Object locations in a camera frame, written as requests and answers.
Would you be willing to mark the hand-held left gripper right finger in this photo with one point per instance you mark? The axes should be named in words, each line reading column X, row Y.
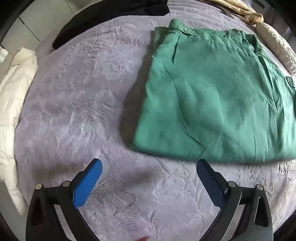
column 212, row 185

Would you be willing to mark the lavender embossed bed blanket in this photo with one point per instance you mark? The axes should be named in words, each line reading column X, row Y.
column 81, row 104

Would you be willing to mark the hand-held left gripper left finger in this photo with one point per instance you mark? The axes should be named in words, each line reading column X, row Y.
column 85, row 185

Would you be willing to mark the white wardrobe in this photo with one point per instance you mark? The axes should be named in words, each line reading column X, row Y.
column 39, row 16

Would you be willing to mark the white puffer jacket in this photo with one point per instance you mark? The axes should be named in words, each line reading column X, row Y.
column 13, row 97

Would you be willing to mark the green work jacket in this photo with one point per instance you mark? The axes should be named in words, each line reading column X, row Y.
column 219, row 97

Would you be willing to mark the black garment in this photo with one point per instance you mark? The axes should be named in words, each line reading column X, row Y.
column 104, row 16

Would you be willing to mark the round cream pleated pillow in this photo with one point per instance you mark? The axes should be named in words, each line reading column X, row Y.
column 281, row 45

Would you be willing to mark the beige striped garment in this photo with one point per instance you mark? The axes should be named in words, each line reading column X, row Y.
column 245, row 12

